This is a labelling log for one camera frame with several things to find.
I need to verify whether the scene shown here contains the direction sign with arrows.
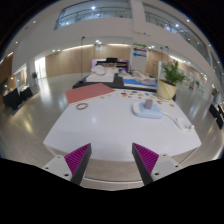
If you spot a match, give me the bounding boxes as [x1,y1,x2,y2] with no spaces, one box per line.
[132,42,148,59]

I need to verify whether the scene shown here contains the black display platform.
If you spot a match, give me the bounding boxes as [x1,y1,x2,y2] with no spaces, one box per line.
[72,72,159,93]

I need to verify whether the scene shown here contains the white architectural model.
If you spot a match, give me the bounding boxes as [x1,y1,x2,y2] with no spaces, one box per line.
[85,64,116,83]

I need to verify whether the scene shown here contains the black piano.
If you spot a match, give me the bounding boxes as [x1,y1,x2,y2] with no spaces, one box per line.
[91,57,130,73]

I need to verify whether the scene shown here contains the potted plant in striped pot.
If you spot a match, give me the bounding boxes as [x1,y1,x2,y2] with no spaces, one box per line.
[156,59,188,102]

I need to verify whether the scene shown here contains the white coiled power cable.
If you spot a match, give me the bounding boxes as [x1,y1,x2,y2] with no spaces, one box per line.
[162,112,195,133]

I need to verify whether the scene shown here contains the brown tape ring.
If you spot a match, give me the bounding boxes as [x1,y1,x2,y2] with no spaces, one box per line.
[75,102,89,111]

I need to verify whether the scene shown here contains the flat reddish-brown board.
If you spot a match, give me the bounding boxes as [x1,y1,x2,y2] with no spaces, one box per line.
[64,82,116,105]

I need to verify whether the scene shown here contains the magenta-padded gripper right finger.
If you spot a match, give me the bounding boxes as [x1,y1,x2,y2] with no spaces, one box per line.
[131,142,184,187]

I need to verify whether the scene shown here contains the black floor lamp pole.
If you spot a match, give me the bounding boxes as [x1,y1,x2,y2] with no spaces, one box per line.
[80,35,86,81]

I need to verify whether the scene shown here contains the blue-based architectural model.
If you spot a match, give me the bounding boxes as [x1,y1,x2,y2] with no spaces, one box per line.
[123,71,158,89]

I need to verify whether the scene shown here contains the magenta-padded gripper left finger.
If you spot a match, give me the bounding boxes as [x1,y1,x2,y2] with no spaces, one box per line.
[42,143,92,186]

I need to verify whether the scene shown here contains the group of black chairs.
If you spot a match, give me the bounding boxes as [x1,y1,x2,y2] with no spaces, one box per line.
[2,84,34,111]
[208,101,224,130]

